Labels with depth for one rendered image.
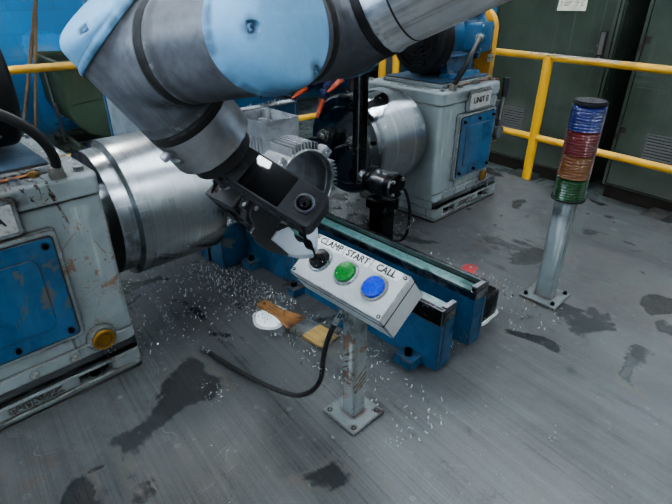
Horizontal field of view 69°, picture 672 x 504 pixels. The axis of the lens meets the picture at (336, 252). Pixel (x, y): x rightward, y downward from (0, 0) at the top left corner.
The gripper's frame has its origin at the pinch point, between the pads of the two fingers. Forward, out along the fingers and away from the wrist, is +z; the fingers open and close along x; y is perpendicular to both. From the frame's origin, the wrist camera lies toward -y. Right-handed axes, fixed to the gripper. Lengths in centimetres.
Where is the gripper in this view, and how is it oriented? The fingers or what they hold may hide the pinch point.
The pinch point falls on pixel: (313, 251)
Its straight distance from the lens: 66.3
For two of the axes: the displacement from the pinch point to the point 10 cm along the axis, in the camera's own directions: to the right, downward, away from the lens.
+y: -6.9, -3.4, 6.4
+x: -5.9, 7.8, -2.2
